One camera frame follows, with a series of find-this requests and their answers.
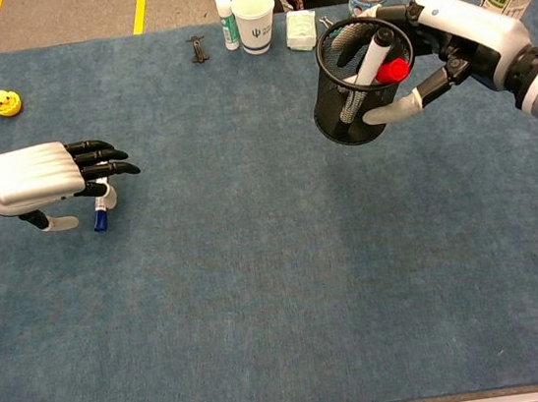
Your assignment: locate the red-capped whiteboard marker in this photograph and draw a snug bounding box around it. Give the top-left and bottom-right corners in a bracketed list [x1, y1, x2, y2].
[373, 56, 412, 86]

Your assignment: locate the white paper cup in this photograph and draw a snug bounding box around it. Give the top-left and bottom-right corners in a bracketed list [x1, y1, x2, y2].
[230, 0, 283, 58]

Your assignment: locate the blue felt table mat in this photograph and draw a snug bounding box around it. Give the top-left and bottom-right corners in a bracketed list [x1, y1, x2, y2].
[0, 0, 538, 402]

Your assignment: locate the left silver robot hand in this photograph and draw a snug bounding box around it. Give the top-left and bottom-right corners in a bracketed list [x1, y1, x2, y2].
[0, 131, 149, 240]

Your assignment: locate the black-capped whiteboard marker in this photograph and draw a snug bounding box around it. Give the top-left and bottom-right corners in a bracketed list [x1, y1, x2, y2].
[347, 25, 403, 89]

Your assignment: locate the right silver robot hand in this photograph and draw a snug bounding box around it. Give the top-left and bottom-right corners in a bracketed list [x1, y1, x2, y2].
[346, 0, 538, 128]

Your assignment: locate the yellow rubber duck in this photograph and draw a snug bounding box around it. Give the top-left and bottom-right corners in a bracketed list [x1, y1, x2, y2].
[0, 86, 25, 119]

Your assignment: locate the white tissue pack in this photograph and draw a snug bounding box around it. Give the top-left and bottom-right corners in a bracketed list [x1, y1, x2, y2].
[281, 7, 322, 55]

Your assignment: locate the blue-capped whiteboard marker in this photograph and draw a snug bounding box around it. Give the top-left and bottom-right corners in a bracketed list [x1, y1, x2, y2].
[88, 181, 118, 234]

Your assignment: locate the white green glue stick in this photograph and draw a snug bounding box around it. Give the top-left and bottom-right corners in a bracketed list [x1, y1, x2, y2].
[213, 0, 242, 52]

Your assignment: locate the black mesh pen cup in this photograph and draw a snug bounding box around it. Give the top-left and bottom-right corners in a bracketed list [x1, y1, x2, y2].
[302, 11, 426, 150]

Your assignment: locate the dark metal clip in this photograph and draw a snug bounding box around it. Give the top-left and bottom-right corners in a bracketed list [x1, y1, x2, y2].
[185, 32, 212, 66]

